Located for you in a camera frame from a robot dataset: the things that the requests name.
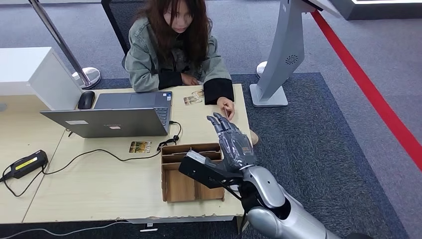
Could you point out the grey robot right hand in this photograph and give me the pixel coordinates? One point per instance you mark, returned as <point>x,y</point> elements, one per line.
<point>235,145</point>

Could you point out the person's right hand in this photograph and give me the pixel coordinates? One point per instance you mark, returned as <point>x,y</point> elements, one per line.
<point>189,80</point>

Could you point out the person's left hand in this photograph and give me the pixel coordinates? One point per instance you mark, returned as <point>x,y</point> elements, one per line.
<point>227,105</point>

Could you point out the ID card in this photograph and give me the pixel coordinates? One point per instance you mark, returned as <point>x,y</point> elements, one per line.
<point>226,111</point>

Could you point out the person's left forearm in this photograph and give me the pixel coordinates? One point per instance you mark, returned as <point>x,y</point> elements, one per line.
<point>217,90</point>

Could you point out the person's right forearm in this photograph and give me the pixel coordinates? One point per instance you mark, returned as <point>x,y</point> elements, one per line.
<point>169,80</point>

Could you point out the scenic picture card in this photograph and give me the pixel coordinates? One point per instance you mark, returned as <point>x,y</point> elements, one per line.
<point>192,100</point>
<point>140,147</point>
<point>198,93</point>

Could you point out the person's beige shoe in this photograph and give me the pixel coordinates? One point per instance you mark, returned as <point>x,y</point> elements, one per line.
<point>254,138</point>

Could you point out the person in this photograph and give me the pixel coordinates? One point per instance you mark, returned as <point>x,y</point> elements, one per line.
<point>155,59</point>

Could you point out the wooden card organizer box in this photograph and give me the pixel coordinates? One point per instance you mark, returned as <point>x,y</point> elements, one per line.
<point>179,188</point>

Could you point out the chrome stanchion base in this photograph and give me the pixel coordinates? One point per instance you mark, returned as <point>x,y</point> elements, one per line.
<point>260,70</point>

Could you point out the grey kiosk stand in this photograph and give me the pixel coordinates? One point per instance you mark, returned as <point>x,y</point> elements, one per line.
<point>283,56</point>

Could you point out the dark grey rug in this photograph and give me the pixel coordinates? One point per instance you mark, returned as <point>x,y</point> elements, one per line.
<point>313,132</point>

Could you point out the grey laptop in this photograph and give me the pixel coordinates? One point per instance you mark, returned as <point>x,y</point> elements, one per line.
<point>112,122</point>

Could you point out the black office chair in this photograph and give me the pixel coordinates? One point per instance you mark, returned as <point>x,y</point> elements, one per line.
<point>120,19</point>

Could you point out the black computer mouse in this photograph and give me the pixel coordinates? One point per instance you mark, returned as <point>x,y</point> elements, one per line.
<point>86,100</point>

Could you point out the white cabinet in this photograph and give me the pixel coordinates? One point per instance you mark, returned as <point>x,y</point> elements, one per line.
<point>29,72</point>

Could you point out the dark display plinth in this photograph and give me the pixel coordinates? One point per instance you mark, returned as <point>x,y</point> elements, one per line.
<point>379,10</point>

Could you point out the black power adapter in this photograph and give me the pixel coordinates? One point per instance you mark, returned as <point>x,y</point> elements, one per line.
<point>28,164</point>

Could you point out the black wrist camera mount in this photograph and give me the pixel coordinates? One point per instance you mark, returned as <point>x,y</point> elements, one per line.
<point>201,170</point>

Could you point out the chrome stanchion post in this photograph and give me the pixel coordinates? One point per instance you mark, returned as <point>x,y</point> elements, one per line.
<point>62,46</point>

